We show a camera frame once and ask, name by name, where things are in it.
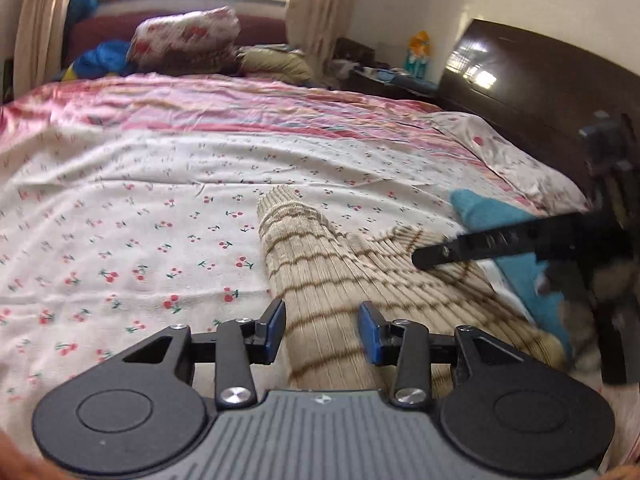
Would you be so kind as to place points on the dark bag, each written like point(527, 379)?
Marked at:
point(355, 50)

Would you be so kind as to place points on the dark nightstand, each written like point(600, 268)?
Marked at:
point(400, 87)

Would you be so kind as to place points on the teal fuzzy garment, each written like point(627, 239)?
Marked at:
point(480, 212)

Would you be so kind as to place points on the pink cherry print bedsheet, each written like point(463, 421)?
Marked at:
point(125, 200)

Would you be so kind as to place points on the beige cherry print pillow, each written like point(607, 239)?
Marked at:
point(500, 155)

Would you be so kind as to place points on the floral folded quilt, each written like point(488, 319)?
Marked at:
point(185, 37)

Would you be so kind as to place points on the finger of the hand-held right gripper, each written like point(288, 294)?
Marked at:
point(475, 247)

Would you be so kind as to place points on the maroon bed end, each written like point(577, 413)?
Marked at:
point(260, 32)

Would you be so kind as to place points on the beige curtain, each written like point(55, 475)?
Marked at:
point(325, 10)
point(45, 20)

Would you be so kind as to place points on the beige striped ribbed sweater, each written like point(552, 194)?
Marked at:
point(320, 280)

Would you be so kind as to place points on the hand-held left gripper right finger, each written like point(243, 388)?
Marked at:
point(370, 335)

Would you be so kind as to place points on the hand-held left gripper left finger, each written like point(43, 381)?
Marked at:
point(274, 332)

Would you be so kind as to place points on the blue cloth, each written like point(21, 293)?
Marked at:
point(82, 2)
point(100, 62)

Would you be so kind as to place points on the olive pillow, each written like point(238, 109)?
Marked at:
point(275, 65)

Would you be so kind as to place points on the dark wooden headboard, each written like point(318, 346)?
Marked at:
point(525, 90)

